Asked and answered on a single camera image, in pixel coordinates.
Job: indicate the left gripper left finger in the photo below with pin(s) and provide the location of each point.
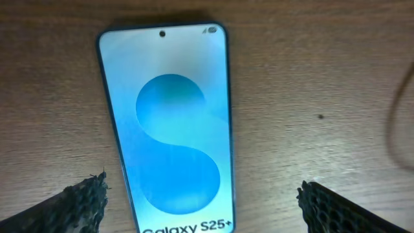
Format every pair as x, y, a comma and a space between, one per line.
78, 208

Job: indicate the blue Samsung Galaxy smartphone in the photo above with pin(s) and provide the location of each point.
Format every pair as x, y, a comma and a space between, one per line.
168, 92

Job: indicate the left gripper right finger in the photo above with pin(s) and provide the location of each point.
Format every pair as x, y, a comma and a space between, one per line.
325, 211

